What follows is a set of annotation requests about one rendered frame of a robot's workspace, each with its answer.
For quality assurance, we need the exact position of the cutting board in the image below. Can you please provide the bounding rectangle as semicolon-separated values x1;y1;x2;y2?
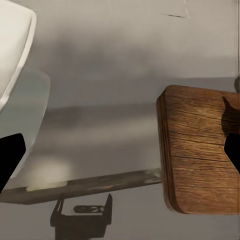
160;85;240;215

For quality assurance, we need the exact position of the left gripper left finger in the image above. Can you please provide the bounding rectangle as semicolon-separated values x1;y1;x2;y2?
0;133;26;193

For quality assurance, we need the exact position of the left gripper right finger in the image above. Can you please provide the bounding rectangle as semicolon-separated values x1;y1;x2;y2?
224;133;240;173

